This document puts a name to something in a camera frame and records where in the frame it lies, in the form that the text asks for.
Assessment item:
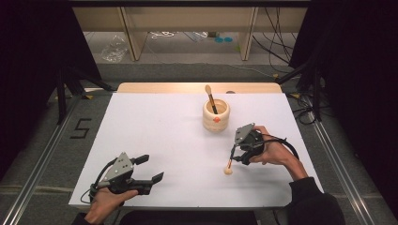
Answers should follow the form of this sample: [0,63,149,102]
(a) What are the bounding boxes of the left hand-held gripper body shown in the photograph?
[96,151,155,196]

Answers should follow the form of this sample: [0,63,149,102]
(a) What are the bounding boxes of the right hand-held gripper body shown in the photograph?
[234,122,268,166]

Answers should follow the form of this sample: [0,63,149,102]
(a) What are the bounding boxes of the wooden brush holder cup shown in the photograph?
[202,97,231,133]

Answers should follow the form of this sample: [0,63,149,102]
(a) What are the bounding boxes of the person's right hand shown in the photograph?
[249,125,294,167]

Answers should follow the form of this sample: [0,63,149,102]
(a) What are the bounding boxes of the person's left hand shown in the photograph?
[84,187,139,225]

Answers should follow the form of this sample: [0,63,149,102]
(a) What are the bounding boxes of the white table mat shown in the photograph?
[68,92,327,210]

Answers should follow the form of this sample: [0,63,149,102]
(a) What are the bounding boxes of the person's dark lap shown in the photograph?
[119,209,259,225]

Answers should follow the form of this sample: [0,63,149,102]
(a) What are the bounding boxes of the light wooden table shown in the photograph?
[115,82,283,95]

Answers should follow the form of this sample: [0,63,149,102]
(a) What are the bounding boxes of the black metal stand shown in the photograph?
[55,65,115,127]
[274,58,324,123]

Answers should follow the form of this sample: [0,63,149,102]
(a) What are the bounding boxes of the clear plastic bag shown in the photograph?
[99,34,130,63]

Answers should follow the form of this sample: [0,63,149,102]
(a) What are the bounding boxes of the light wooden shelf unit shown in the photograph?
[72,6,310,63]

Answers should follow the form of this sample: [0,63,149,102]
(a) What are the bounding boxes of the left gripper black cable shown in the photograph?
[80,157,119,204]

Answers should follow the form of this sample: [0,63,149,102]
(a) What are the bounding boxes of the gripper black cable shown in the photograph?
[260,133,300,161]
[80,157,119,204]

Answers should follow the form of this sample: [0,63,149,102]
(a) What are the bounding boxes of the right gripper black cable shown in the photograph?
[260,133,300,161]

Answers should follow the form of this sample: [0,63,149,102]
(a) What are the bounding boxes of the black floor cables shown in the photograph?
[286,93,333,127]

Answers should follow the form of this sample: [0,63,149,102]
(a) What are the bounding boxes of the metal floor rail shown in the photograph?
[307,111,377,225]
[1,93,83,225]

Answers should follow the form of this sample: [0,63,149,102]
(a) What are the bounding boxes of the hanging black cables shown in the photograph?
[251,7,299,73]

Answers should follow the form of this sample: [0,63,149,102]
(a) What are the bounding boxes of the white cord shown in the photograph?
[148,30,176,40]

